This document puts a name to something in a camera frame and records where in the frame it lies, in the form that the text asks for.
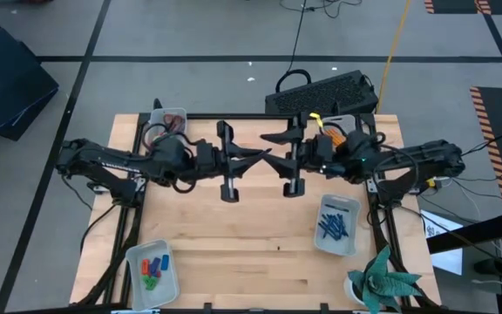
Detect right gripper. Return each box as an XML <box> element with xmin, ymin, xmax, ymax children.
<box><xmin>259</xmin><ymin>111</ymin><xmax>322</xmax><ymax>199</ymax></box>

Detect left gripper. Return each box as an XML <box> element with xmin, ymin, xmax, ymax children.
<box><xmin>195</xmin><ymin>119</ymin><xmax>274</xmax><ymax>204</ymax></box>

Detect orange pencil pink eraser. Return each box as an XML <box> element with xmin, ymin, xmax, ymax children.
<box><xmin>329</xmin><ymin>126</ymin><xmax>348</xmax><ymax>144</ymax></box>
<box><xmin>322</xmin><ymin>127</ymin><xmax>343</xmax><ymax>146</ymax></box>
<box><xmin>325</xmin><ymin>127</ymin><xmax>346</xmax><ymax>147</ymax></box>
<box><xmin>327</xmin><ymin>128</ymin><xmax>347</xmax><ymax>147</ymax></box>

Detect red scissors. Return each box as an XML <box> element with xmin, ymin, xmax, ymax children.
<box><xmin>161</xmin><ymin>113</ymin><xmax>183</xmax><ymax>133</ymax></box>

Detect grey plastic bin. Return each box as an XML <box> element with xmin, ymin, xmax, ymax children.
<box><xmin>313</xmin><ymin>193</ymin><xmax>363</xmax><ymax>257</ymax></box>
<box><xmin>125</xmin><ymin>238</ymin><xmax>181</xmax><ymax>312</ymax></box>
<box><xmin>320</xmin><ymin>113</ymin><xmax>362</xmax><ymax>148</ymax></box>
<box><xmin>147</xmin><ymin>106</ymin><xmax>188</xmax><ymax>152</ymax></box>

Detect white plant pot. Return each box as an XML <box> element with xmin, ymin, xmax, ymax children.
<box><xmin>343</xmin><ymin>275</ymin><xmax>368</xmax><ymax>306</ymax></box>

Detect teal paper plant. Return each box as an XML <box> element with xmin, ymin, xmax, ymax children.
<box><xmin>347</xmin><ymin>245</ymin><xmax>424</xmax><ymax>314</ymax></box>

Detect white paper sheet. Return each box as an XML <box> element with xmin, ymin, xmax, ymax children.
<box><xmin>420</xmin><ymin>208</ymin><xmax>465</xmax><ymax>276</ymax></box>

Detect black beam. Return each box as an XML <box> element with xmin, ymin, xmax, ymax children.
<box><xmin>426</xmin><ymin>210</ymin><xmax>502</xmax><ymax>256</ymax></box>

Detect large hazard striped floor mat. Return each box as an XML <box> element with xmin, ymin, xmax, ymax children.
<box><xmin>469</xmin><ymin>85</ymin><xmax>502</xmax><ymax>215</ymax></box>

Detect narrow hazard striped floor mat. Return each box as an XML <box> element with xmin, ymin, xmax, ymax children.
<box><xmin>423</xmin><ymin>0</ymin><xmax>502</xmax><ymax>16</ymax></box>

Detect large black case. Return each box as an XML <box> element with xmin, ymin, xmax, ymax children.
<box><xmin>0</xmin><ymin>8</ymin><xmax>60</xmax><ymax>142</ymax></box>

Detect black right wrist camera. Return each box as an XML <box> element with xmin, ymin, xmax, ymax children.
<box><xmin>315</xmin><ymin>133</ymin><xmax>336</xmax><ymax>165</ymax></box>

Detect black hanging cable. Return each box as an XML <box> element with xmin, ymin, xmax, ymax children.
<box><xmin>275</xmin><ymin>0</ymin><xmax>313</xmax><ymax>94</ymax></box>

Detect yellow hanging cable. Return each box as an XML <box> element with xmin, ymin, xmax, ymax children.
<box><xmin>376</xmin><ymin>0</ymin><xmax>413</xmax><ymax>114</ymax></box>

